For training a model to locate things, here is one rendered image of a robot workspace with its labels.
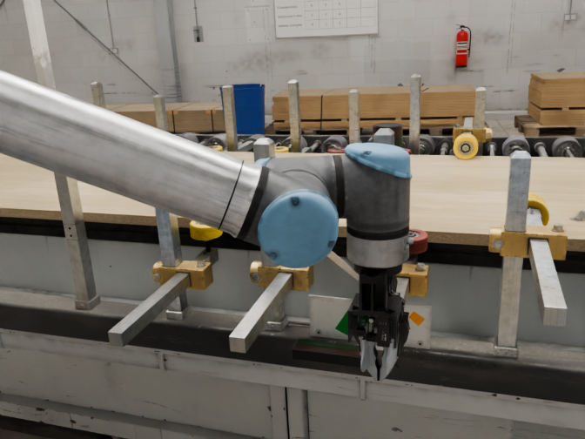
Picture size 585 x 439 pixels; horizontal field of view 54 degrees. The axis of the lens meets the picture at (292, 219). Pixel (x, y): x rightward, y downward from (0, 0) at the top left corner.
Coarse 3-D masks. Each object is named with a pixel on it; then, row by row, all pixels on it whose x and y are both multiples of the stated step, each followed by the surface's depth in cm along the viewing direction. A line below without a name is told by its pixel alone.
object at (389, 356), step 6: (384, 348) 90; (390, 348) 88; (396, 348) 90; (384, 354) 91; (390, 354) 88; (396, 354) 90; (384, 360) 91; (390, 360) 89; (396, 360) 90; (384, 366) 91; (390, 366) 90; (384, 372) 92; (384, 378) 92
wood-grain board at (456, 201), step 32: (0, 160) 232; (416, 160) 197; (448, 160) 194; (480, 160) 192; (544, 160) 188; (576, 160) 186; (0, 192) 183; (32, 192) 181; (96, 192) 177; (416, 192) 160; (448, 192) 159; (480, 192) 157; (544, 192) 154; (576, 192) 153; (416, 224) 136; (448, 224) 135; (480, 224) 134; (576, 224) 131
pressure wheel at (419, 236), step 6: (414, 234) 129; (420, 234) 127; (426, 234) 127; (414, 240) 125; (420, 240) 125; (426, 240) 126; (414, 246) 125; (420, 246) 125; (426, 246) 127; (414, 252) 125; (420, 252) 126
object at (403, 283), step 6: (408, 258) 127; (414, 258) 127; (414, 264) 127; (402, 282) 115; (408, 282) 117; (402, 288) 113; (408, 288) 117; (402, 294) 110; (378, 348) 93; (378, 354) 93; (378, 360) 93
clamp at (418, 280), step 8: (408, 264) 121; (400, 272) 118; (408, 272) 118; (416, 272) 117; (424, 272) 117; (416, 280) 117; (424, 280) 116; (416, 288) 118; (424, 288) 117; (424, 296) 118
